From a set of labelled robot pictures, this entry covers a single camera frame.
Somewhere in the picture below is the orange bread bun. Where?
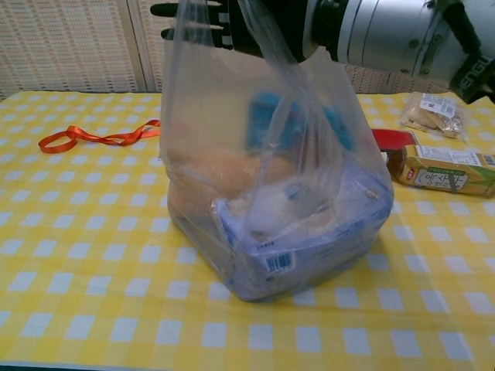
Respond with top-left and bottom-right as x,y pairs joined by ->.
169,148 -> 295,212

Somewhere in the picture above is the green yellow drink carton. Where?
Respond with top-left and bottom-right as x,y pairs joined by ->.
393,145 -> 495,199

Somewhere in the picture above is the yellow checkered tablecloth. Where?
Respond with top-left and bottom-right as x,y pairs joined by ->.
0,90 -> 495,371

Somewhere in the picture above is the red lidded brown jar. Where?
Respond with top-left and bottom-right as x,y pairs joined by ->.
371,128 -> 418,165

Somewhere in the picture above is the orange ribbon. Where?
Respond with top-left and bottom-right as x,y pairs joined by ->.
37,119 -> 161,155

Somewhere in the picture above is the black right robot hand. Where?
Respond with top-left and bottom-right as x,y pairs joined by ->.
150,0 -> 322,63

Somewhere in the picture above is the white pouch with blue label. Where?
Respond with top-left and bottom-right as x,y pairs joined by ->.
245,178 -> 322,243

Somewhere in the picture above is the blue packet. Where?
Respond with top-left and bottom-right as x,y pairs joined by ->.
247,90 -> 355,154

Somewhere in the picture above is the clear plastic bag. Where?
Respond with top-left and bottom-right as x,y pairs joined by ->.
157,0 -> 395,303

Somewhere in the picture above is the clear snack packet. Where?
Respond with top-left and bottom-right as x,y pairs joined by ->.
399,91 -> 469,141

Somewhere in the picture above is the blue box with barcode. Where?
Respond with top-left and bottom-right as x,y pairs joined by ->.
211,162 -> 392,302

